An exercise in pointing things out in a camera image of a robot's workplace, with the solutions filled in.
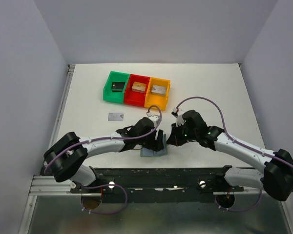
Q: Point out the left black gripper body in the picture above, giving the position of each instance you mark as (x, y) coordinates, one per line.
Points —
(150, 142)

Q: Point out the green leather card holder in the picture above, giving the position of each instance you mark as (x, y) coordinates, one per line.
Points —
(150, 153)

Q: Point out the silver card stack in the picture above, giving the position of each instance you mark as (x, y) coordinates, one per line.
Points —
(159, 90)

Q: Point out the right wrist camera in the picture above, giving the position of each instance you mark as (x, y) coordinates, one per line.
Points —
(178, 113)

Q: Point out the copper card stack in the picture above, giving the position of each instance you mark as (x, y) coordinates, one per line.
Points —
(138, 87)

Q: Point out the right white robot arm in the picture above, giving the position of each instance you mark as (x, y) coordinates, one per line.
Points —
(269, 170)

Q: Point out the green plastic bin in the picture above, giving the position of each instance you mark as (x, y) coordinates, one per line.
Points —
(116, 97)

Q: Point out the yellow plastic bin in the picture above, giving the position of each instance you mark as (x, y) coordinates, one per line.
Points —
(152, 99)

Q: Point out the aluminium frame rail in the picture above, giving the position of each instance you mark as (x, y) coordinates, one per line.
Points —
(31, 199)

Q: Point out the silver credit card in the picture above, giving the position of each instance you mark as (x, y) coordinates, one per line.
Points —
(115, 116)

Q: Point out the red plastic bin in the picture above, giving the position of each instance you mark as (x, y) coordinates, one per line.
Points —
(135, 92)

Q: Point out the black card stack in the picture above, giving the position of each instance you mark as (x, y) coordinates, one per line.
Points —
(117, 86)

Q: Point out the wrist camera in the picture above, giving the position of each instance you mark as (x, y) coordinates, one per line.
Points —
(178, 113)
(156, 119)

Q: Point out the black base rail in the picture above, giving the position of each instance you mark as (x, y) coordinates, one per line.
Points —
(157, 185)

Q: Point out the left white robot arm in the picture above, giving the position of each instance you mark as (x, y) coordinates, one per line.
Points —
(65, 158)

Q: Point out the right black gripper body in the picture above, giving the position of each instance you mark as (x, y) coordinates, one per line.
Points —
(181, 134)

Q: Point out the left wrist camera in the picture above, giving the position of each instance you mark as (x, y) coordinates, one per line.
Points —
(156, 119)

